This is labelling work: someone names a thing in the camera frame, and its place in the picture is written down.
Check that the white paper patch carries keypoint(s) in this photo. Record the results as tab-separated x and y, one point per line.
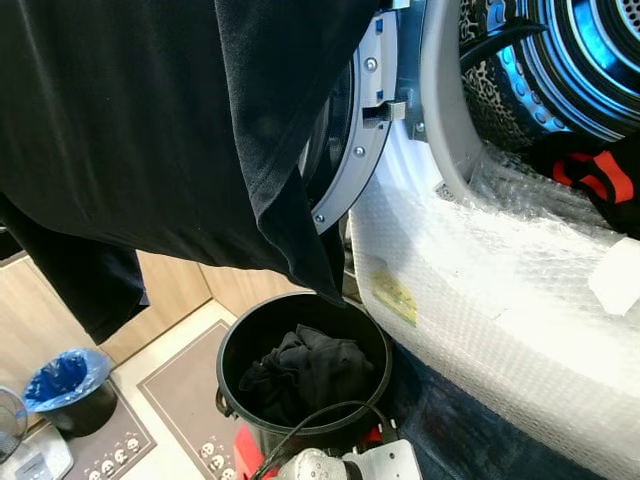
615	278

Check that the small black waste bin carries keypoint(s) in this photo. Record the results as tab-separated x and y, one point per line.
85	420

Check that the grey skull print floor mat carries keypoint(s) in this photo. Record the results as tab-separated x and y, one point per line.
110	450
185	390

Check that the grey washing machine door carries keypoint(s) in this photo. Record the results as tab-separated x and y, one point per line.
365	140

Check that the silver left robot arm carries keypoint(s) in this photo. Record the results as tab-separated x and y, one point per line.
315	468

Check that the black garment with red stripes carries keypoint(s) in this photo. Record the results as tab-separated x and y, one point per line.
595	175

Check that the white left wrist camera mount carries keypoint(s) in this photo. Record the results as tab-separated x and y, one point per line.
385	462

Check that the small white fan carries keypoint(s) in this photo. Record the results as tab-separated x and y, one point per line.
10	420

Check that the yellow energy label sticker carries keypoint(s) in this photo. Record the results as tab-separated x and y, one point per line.
395	295

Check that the white washing machine body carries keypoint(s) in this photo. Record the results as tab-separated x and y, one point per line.
405	170

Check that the black plastic bucket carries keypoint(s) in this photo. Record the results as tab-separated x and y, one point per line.
232	340

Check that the blue plastic bin bag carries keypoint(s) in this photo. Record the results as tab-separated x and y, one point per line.
65	378

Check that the black countertop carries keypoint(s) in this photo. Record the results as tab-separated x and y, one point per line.
8	248

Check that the steel washing machine drum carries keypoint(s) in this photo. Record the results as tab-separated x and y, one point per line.
560	70

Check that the red plastic stool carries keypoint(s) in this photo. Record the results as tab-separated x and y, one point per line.
245	455

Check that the light wooden cabinet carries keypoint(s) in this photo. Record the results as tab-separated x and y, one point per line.
170	290

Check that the black hanging T-shirt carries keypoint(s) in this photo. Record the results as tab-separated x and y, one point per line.
150	110

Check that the grey rubber door gasket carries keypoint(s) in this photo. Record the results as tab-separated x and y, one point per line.
440	110

